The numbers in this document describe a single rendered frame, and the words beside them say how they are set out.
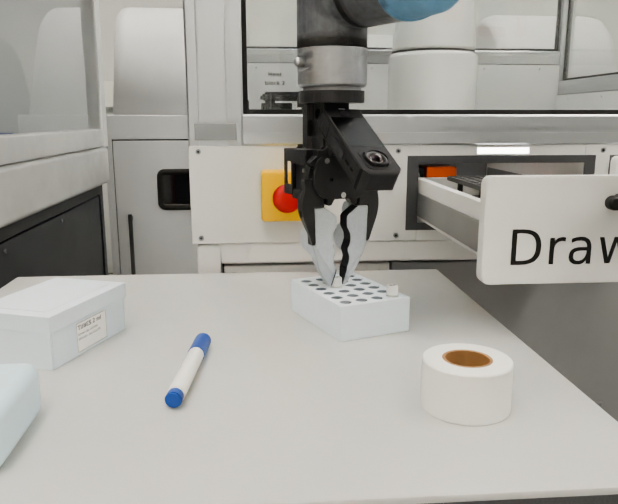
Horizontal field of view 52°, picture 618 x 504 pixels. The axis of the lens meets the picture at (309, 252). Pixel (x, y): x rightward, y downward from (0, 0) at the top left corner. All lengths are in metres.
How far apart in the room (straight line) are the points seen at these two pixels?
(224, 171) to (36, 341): 0.43
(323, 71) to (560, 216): 0.28
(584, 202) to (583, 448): 0.28
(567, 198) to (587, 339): 0.50
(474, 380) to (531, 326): 0.62
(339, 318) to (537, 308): 0.51
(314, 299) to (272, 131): 0.33
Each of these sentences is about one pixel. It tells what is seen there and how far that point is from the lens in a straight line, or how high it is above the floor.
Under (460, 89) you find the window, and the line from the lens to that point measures 1.00.
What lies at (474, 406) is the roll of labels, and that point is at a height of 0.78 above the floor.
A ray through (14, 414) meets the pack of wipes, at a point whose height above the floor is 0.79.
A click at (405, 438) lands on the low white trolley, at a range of 0.48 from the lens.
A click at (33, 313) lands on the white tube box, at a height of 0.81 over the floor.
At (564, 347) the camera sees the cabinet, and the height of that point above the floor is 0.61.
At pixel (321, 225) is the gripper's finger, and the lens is 0.68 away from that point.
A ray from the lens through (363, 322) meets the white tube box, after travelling 0.66.
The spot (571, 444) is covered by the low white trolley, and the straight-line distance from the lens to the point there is 0.50.
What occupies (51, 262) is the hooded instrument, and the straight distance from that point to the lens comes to 1.50.
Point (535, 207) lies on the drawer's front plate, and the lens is 0.67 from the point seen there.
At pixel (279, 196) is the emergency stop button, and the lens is 0.87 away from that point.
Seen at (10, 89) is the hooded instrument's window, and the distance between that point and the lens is 1.31.
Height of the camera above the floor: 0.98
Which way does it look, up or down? 12 degrees down
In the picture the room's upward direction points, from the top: straight up
